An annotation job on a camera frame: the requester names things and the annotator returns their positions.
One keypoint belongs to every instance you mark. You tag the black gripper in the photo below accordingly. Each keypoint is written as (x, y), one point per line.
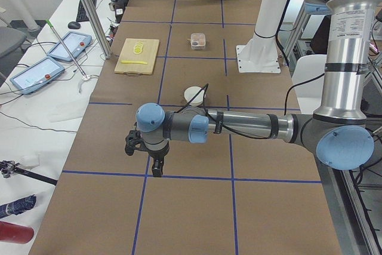
(157, 155)

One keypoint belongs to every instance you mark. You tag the clear plastic egg box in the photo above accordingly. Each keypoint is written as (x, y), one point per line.
(198, 41)

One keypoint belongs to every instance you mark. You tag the white bowl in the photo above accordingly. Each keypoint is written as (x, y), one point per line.
(194, 95)

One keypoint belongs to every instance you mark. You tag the yellow plastic knife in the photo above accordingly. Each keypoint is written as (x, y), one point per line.
(133, 62)

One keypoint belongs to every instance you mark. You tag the bamboo cutting board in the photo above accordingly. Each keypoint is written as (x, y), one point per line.
(150, 50)

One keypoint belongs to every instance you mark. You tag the blue teach pendant far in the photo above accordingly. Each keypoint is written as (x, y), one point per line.
(76, 43)

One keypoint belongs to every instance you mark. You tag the blue teach pendant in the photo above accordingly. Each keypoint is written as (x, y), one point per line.
(76, 43)
(37, 76)

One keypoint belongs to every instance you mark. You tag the blue teach pendant near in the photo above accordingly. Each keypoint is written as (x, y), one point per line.
(37, 76)

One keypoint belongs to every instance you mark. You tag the black tripod tool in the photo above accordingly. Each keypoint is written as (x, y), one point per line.
(8, 168)

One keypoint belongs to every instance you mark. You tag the folded blue umbrella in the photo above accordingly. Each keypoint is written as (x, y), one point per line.
(18, 207)

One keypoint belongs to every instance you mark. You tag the black computer mouse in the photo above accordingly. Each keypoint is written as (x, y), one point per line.
(74, 25)

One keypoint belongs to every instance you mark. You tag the red cylinder bottle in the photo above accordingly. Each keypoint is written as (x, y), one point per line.
(17, 234)

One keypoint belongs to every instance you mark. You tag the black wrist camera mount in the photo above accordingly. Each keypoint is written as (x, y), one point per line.
(134, 141)

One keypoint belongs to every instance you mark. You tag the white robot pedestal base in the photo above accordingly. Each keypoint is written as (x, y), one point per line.
(260, 54)

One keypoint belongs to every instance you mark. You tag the green handled reacher stick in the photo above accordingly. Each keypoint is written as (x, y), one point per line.
(85, 76)

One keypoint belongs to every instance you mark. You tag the aluminium frame post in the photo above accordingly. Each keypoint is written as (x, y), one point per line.
(97, 27)

